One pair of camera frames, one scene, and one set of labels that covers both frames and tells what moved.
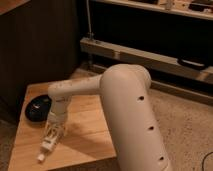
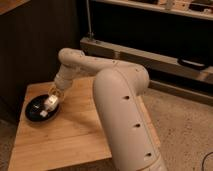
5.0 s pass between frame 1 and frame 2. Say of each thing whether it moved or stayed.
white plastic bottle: moved
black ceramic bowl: stayed
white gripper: moved
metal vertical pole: stayed
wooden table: stayed
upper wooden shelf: stayed
